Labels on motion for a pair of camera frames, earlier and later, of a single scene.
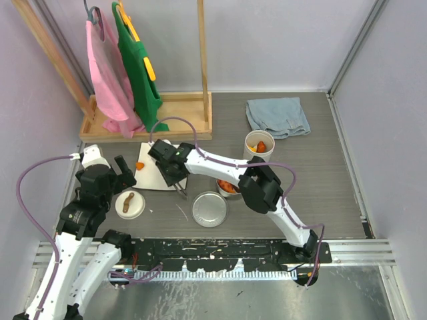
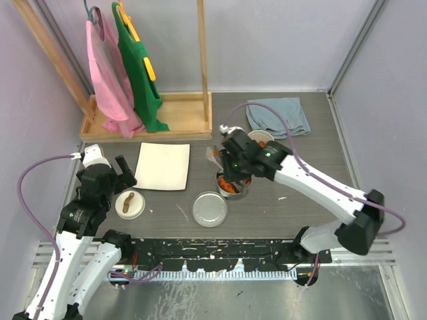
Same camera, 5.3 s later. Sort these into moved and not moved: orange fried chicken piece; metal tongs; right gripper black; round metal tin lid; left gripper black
Moved: metal tongs; right gripper black
Not moved: round metal tin lid; left gripper black; orange fried chicken piece
